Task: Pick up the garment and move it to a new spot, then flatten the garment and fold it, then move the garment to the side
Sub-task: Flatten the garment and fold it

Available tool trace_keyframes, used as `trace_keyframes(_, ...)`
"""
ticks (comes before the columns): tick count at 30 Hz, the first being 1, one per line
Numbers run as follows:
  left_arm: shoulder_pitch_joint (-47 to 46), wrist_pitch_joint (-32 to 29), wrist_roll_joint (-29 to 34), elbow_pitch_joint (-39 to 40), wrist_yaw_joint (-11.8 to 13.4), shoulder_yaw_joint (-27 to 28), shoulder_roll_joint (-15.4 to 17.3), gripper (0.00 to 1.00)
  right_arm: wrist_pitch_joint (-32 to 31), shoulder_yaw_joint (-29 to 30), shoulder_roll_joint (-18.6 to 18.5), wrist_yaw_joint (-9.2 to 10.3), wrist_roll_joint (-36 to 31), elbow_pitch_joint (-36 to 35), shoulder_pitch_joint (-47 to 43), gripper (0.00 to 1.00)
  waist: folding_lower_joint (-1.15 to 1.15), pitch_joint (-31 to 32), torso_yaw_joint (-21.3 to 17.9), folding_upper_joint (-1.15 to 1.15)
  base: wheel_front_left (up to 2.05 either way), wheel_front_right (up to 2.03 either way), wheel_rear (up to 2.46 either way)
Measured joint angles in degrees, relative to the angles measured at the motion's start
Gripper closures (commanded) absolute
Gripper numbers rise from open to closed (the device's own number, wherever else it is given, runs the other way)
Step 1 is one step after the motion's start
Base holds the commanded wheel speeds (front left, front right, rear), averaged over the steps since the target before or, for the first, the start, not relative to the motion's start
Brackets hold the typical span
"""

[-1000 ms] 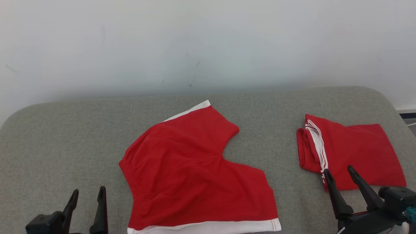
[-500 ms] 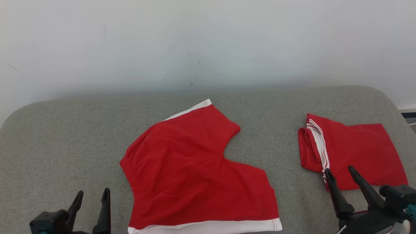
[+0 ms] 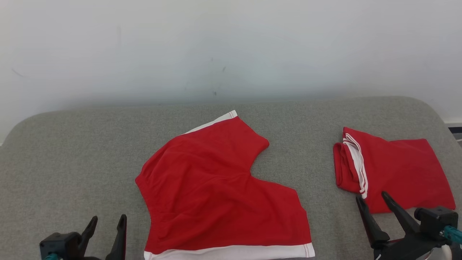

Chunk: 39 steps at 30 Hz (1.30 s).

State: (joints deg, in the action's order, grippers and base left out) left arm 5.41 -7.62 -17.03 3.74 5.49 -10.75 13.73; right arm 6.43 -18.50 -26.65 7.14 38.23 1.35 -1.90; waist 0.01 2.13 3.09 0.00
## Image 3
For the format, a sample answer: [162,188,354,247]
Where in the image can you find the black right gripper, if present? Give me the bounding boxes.
[356,191,444,260]

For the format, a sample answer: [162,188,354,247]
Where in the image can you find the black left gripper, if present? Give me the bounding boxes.
[72,214,127,260]

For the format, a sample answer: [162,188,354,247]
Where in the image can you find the red Bulls 23 jersey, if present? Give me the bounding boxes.
[333,126,456,214]

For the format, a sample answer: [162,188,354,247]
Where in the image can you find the red shorts with white trim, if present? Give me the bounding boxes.
[135,110,315,260]

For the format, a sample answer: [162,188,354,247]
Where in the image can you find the grey fabric sofa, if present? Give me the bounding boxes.
[0,96,462,260]

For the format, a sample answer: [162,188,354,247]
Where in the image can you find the teal right camera connector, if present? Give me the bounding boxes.
[443,226,462,244]

